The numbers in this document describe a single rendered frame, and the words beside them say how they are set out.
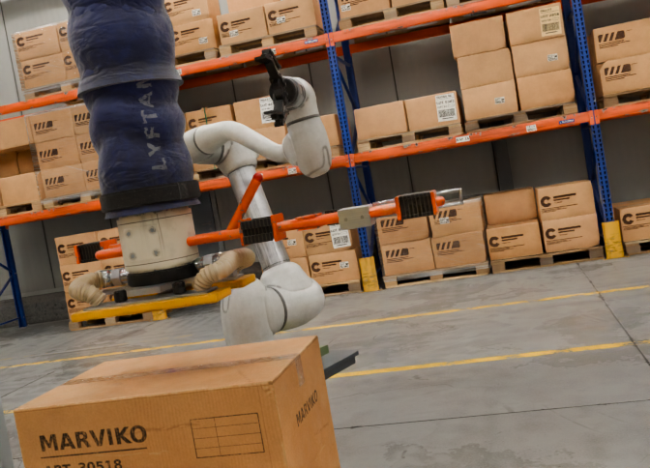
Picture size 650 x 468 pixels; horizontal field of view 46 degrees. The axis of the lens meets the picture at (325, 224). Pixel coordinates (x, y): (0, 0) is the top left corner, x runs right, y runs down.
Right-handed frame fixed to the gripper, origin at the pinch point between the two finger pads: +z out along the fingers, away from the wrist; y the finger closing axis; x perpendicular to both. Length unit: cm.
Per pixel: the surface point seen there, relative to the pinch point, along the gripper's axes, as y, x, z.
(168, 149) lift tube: 13.5, 17.3, 27.3
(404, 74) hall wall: -96, 21, -817
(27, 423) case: 67, 55, 41
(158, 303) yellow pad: 46, 22, 37
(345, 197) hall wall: 50, 125, -820
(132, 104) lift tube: 3.0, 22.1, 31.3
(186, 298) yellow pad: 46, 16, 37
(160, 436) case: 73, 25, 42
